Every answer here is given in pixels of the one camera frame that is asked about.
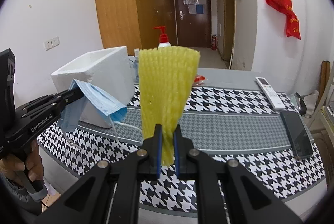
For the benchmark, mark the white wall switch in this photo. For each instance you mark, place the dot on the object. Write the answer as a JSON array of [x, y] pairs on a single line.
[[55, 41]]

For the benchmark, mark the red snack packet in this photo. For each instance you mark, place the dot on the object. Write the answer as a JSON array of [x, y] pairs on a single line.
[[200, 79]]

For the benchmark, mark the wooden boards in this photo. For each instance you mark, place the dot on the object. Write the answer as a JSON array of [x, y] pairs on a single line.
[[325, 83]]

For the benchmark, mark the blue spray bottle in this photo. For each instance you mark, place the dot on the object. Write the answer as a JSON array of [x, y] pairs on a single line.
[[134, 67]]

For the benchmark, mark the silver door lock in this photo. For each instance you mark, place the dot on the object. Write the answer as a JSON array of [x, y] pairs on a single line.
[[181, 14]]

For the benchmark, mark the black smartphone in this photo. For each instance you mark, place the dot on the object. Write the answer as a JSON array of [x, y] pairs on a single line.
[[297, 135]]

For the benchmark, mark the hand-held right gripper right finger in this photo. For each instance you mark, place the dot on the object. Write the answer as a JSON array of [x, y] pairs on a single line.
[[177, 153]]

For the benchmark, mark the wooden side door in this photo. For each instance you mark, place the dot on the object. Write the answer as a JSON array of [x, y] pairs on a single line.
[[228, 17]]

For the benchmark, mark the blue face mask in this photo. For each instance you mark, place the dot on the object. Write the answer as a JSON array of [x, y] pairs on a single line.
[[99, 101]]

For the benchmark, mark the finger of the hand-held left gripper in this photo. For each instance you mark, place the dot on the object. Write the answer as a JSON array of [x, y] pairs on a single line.
[[70, 98], [52, 97]]

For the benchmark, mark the person's left forearm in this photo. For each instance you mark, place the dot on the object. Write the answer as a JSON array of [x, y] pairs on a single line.
[[13, 195]]

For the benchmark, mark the person's left hand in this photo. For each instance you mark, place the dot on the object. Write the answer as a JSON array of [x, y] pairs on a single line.
[[35, 161]]

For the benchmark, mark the yellow foam net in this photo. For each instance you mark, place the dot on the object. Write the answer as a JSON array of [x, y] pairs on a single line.
[[167, 83]]

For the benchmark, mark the wooden wardrobe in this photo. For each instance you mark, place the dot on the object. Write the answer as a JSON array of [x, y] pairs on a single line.
[[117, 4]]

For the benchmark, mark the dark brown door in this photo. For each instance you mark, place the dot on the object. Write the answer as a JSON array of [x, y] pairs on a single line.
[[182, 31]]

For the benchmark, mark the houndstooth tablecloth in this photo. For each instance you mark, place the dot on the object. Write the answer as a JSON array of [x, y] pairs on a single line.
[[221, 124]]

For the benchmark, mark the white plastic bag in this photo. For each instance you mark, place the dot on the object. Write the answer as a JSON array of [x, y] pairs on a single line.
[[311, 104]]

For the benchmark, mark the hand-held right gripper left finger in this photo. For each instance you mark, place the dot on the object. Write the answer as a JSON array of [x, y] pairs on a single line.
[[158, 151]]

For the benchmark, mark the white wall socket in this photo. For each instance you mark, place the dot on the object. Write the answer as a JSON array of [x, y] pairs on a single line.
[[48, 44]]

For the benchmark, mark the blue door notice sheet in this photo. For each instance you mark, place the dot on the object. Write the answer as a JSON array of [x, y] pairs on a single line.
[[199, 8]]

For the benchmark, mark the white red-pump lotion bottle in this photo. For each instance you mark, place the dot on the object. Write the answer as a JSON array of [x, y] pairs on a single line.
[[163, 40]]

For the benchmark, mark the white foam box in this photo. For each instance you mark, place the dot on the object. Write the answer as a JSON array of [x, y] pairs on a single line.
[[104, 67]]

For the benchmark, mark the red fire extinguisher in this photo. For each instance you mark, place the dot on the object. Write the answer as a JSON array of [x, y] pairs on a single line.
[[214, 42]]

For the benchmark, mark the white remote control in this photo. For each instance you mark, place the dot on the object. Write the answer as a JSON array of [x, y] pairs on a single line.
[[270, 92]]

